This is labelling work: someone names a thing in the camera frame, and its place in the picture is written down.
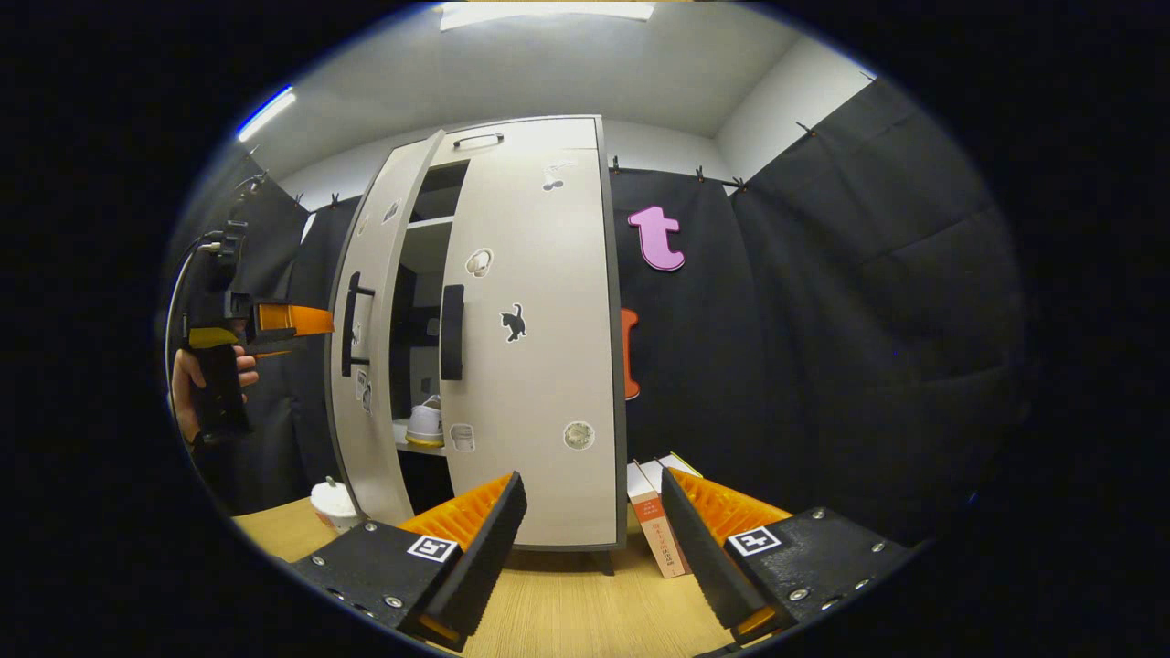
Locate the black backdrop cloth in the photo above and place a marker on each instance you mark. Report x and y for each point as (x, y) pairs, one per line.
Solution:
(823, 320)

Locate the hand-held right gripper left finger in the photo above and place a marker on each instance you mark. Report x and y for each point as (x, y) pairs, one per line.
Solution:
(480, 557)

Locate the ceiling light strip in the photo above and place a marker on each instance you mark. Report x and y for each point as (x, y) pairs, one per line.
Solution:
(267, 113)

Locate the white yellow box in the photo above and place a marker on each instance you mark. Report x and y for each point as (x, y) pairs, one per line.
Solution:
(676, 464)

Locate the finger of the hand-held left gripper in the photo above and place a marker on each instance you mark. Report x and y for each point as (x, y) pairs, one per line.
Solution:
(270, 353)
(292, 320)

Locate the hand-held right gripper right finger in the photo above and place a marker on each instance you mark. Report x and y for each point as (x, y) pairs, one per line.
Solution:
(699, 557)

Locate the ceiling light panel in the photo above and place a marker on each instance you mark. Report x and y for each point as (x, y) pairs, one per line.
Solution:
(548, 13)

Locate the white shoe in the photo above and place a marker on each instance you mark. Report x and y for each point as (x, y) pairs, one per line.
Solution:
(426, 425)

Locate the white lidded cup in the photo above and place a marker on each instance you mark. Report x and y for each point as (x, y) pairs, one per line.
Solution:
(334, 507)

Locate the white shoe cabinet door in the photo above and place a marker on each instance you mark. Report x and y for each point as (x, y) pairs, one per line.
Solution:
(384, 256)
(539, 384)

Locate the white shoe cabinet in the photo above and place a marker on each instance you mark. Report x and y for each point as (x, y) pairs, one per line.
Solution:
(530, 137)

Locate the orange white carton box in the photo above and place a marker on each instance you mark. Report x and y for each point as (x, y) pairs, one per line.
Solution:
(658, 530)

